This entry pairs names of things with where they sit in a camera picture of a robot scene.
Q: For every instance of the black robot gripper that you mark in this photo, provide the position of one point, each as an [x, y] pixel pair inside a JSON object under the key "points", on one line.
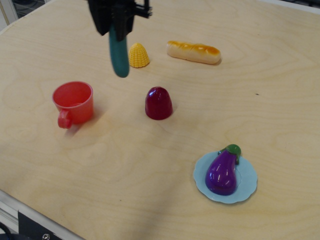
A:
{"points": [[123, 15]]}

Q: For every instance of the green toy cucumber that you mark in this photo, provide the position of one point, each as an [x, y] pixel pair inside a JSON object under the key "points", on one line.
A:
{"points": [[118, 54]]}

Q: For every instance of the red plastic toy cup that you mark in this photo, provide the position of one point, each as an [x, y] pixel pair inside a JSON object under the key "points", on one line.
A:
{"points": [[74, 101]]}

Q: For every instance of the yellow toy corn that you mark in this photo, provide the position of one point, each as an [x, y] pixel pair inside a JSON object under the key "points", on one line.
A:
{"points": [[138, 56]]}

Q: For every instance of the toy bread loaf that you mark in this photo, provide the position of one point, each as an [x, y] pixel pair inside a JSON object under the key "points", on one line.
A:
{"points": [[194, 52]]}

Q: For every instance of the dark red toy dome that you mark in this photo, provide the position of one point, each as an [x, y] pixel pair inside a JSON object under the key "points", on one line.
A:
{"points": [[158, 103]]}

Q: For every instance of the purple toy eggplant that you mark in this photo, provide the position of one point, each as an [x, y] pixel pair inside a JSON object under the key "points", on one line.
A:
{"points": [[220, 177]]}

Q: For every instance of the light blue toy plate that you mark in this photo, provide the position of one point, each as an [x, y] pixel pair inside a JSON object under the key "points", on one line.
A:
{"points": [[246, 180]]}

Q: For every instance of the black corner bracket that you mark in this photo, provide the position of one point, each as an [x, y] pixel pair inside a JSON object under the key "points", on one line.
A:
{"points": [[40, 228]]}

